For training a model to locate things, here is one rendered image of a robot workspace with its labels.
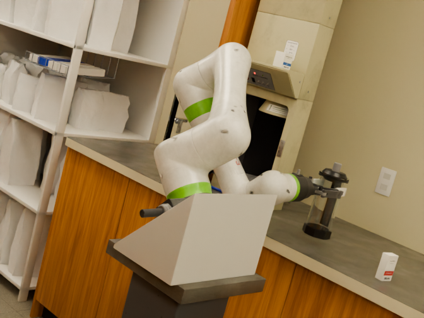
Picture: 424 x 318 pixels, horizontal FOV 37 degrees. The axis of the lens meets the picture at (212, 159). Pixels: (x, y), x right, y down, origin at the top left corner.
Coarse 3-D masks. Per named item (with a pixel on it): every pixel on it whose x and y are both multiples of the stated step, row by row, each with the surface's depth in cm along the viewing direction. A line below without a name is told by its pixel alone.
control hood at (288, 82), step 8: (256, 64) 250; (264, 64) 247; (272, 72) 246; (280, 72) 242; (288, 72) 239; (296, 72) 243; (280, 80) 246; (288, 80) 242; (296, 80) 245; (264, 88) 257; (280, 88) 250; (288, 88) 246; (296, 88) 246; (288, 96) 250; (296, 96) 248
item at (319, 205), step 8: (320, 184) 222; (328, 184) 219; (336, 184) 219; (344, 184) 221; (320, 200) 221; (328, 200) 220; (336, 200) 220; (312, 208) 223; (320, 208) 221; (328, 208) 220; (336, 208) 222; (312, 216) 222; (320, 216) 221; (328, 216) 221; (312, 224) 222; (320, 224) 221; (328, 224) 222
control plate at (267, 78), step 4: (252, 72) 255; (256, 72) 253; (260, 72) 251; (264, 72) 249; (248, 76) 259; (252, 76) 257; (256, 76) 255; (260, 76) 253; (264, 76) 251; (268, 76) 250; (248, 80) 261; (256, 80) 257; (260, 80) 255; (264, 80) 253; (268, 80) 251; (272, 80) 250; (256, 84) 259; (260, 84) 257; (264, 84) 255; (272, 84) 251; (272, 88) 253
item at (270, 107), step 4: (268, 100) 264; (264, 104) 264; (268, 104) 262; (272, 104) 261; (276, 104) 260; (280, 104) 260; (260, 108) 266; (264, 108) 263; (268, 108) 261; (272, 108) 260; (276, 108) 260; (280, 108) 260; (284, 108) 260; (268, 112) 260; (272, 112) 260; (276, 112) 259; (280, 112) 259; (284, 112) 259; (280, 116) 259; (284, 116) 259
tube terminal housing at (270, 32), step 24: (264, 24) 262; (288, 24) 254; (312, 24) 247; (264, 48) 261; (312, 48) 246; (312, 72) 251; (264, 96) 260; (312, 96) 256; (288, 120) 252; (288, 144) 254; (288, 168) 260
